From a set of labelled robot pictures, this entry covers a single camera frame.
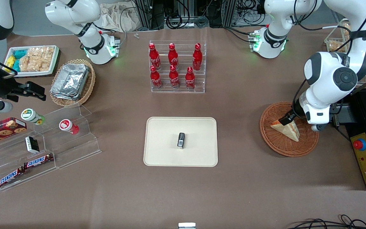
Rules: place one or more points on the white rectangular snack tray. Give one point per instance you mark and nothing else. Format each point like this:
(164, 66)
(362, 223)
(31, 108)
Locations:
(32, 73)

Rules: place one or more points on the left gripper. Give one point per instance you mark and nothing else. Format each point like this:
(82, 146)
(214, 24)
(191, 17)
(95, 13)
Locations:
(292, 114)

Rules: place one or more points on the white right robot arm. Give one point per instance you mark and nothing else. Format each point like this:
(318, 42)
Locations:
(91, 41)

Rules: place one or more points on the beige plastic tray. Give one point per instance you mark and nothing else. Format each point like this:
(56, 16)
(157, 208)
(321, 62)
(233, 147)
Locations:
(164, 143)

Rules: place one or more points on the red cookie box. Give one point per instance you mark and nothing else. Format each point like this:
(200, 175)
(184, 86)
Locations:
(2, 130)

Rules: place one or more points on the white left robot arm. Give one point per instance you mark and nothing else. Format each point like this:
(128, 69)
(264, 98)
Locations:
(329, 76)

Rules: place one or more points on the small white device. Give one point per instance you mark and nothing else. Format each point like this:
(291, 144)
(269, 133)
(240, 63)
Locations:
(186, 225)

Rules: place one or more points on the stacked aluminium foil trays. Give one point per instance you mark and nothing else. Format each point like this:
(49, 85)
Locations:
(70, 81)

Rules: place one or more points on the clear acrylic bottle rack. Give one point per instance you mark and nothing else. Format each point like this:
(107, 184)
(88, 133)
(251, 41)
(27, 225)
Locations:
(183, 63)

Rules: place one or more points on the triangular sandwich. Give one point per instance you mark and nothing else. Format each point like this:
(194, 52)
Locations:
(289, 131)

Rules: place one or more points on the teal snack packet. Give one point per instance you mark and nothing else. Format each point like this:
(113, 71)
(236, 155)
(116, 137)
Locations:
(16, 65)
(20, 53)

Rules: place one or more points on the clear acrylic step shelf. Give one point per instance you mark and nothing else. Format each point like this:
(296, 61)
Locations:
(75, 149)

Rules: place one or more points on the Snickers bar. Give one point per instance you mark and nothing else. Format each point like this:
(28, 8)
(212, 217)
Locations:
(38, 161)
(10, 177)

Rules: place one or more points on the black and white small box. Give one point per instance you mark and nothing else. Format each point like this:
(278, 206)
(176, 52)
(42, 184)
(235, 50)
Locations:
(32, 144)

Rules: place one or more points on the light oval wicker basket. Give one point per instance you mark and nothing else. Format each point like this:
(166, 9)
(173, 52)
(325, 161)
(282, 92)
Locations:
(89, 86)

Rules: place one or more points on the brown round wicker basket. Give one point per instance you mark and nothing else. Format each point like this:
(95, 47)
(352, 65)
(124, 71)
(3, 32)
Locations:
(278, 146)

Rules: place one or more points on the black countertop appliance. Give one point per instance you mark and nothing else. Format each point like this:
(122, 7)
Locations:
(361, 105)

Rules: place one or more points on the rice cracker bag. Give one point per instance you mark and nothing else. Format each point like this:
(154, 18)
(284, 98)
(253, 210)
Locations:
(45, 57)
(27, 62)

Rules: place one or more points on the red lidded cup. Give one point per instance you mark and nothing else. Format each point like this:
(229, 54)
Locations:
(67, 125)

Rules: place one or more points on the yellow snack packet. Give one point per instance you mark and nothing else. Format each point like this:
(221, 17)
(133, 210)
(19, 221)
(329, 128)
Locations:
(10, 62)

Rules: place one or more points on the red cola bottle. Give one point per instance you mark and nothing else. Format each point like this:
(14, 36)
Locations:
(190, 79)
(154, 57)
(155, 79)
(174, 78)
(197, 58)
(172, 57)

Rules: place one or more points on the beige cloth bag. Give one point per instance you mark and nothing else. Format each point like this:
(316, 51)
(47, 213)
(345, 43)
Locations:
(119, 17)

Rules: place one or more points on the green lidded cup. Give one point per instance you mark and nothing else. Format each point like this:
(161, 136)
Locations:
(30, 115)

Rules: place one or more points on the packed cracker bag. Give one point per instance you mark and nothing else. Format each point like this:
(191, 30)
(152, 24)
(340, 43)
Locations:
(335, 45)
(345, 27)

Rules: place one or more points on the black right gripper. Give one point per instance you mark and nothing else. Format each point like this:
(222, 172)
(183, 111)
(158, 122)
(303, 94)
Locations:
(2, 88)

